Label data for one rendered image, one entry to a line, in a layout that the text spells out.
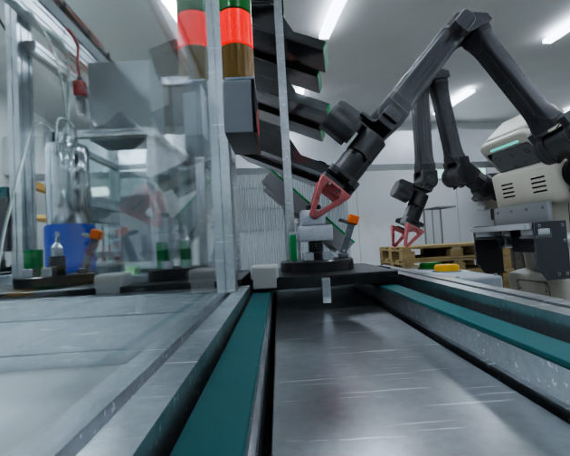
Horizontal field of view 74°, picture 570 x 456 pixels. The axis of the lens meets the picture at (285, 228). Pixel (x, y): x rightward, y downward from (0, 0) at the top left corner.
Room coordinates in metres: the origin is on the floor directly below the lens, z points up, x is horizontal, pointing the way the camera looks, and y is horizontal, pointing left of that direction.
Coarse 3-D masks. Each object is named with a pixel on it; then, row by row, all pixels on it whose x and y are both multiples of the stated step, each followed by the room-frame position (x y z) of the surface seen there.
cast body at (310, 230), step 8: (320, 208) 0.73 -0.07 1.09; (304, 216) 0.71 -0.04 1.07; (320, 216) 0.71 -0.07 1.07; (304, 224) 0.71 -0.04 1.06; (312, 224) 0.71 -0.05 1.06; (320, 224) 0.71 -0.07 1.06; (328, 224) 0.71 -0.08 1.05; (296, 232) 0.73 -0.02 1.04; (304, 232) 0.71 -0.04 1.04; (312, 232) 0.71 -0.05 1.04; (320, 232) 0.71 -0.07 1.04; (328, 232) 0.71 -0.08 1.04; (296, 240) 0.73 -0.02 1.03; (304, 240) 0.71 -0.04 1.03; (312, 240) 0.71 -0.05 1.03; (320, 240) 0.71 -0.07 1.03; (328, 240) 0.71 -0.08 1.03
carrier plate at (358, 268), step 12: (360, 264) 0.81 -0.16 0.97; (288, 276) 0.62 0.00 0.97; (300, 276) 0.62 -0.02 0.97; (312, 276) 0.62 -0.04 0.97; (324, 276) 0.62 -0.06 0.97; (336, 276) 0.62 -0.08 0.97; (348, 276) 0.62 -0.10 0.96; (360, 276) 0.62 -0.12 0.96; (372, 276) 0.62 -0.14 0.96; (384, 276) 0.62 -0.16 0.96; (396, 276) 0.62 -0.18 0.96; (252, 288) 0.61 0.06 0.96; (276, 288) 0.61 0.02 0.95; (288, 288) 0.61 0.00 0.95; (300, 288) 0.62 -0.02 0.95
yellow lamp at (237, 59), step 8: (224, 48) 0.52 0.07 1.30; (232, 48) 0.52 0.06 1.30; (240, 48) 0.52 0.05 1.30; (248, 48) 0.53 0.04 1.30; (224, 56) 0.52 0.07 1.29; (232, 56) 0.52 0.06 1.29; (240, 56) 0.52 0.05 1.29; (248, 56) 0.53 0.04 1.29; (224, 64) 0.52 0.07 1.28; (232, 64) 0.52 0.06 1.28; (240, 64) 0.52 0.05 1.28; (248, 64) 0.53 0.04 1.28; (224, 72) 0.52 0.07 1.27; (232, 72) 0.52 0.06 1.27; (240, 72) 0.52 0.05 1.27; (248, 72) 0.53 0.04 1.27
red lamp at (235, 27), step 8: (232, 8) 0.52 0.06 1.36; (240, 8) 0.52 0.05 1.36; (224, 16) 0.52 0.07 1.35; (232, 16) 0.52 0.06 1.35; (240, 16) 0.52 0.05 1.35; (248, 16) 0.53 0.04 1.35; (224, 24) 0.52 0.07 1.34; (232, 24) 0.52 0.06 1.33; (240, 24) 0.52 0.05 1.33; (248, 24) 0.53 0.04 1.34; (224, 32) 0.52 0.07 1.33; (232, 32) 0.52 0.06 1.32; (240, 32) 0.52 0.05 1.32; (248, 32) 0.53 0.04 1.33; (224, 40) 0.52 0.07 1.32; (232, 40) 0.52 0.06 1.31; (240, 40) 0.52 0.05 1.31; (248, 40) 0.53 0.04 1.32
